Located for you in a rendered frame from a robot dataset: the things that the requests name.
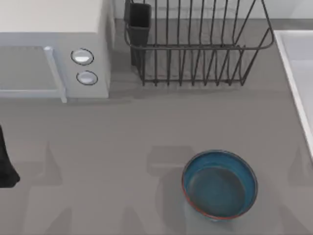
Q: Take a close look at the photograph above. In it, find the white sink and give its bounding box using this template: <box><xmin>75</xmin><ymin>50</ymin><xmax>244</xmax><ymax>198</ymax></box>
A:
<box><xmin>273</xmin><ymin>29</ymin><xmax>313</xmax><ymax>164</ymax></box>

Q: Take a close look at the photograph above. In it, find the black wire dish rack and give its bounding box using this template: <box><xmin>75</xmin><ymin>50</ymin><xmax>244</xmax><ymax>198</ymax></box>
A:
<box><xmin>123</xmin><ymin>0</ymin><xmax>275</xmax><ymax>87</ymax></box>

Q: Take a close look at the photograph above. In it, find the small round microwave knob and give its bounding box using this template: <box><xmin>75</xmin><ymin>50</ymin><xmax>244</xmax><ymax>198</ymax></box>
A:
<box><xmin>76</xmin><ymin>70</ymin><xmax>99</xmax><ymax>86</ymax></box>

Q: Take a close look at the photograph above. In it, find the pale microwave door handle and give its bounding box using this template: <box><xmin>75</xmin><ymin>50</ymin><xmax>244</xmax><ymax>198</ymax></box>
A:
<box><xmin>43</xmin><ymin>46</ymin><xmax>67</xmax><ymax>103</ymax></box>

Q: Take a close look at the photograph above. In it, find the microwave oven door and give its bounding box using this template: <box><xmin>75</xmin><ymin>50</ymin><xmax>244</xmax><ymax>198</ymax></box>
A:
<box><xmin>0</xmin><ymin>45</ymin><xmax>67</xmax><ymax>103</ymax></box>

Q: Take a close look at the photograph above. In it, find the blue bowl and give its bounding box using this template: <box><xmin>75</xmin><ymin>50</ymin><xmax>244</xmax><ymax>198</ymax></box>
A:
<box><xmin>181</xmin><ymin>149</ymin><xmax>258</xmax><ymax>222</ymax></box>

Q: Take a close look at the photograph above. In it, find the black cutlery holder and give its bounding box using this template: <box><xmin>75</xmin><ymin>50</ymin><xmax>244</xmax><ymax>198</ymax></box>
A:
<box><xmin>124</xmin><ymin>0</ymin><xmax>152</xmax><ymax>66</ymax></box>

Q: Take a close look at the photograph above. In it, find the large round microwave knob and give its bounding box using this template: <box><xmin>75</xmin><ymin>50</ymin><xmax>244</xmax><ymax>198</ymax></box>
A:
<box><xmin>70</xmin><ymin>47</ymin><xmax>95</xmax><ymax>66</ymax></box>

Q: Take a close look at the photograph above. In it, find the pale microwave oven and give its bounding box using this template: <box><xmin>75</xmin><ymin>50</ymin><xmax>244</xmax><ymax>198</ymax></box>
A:
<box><xmin>0</xmin><ymin>0</ymin><xmax>115</xmax><ymax>103</ymax></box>

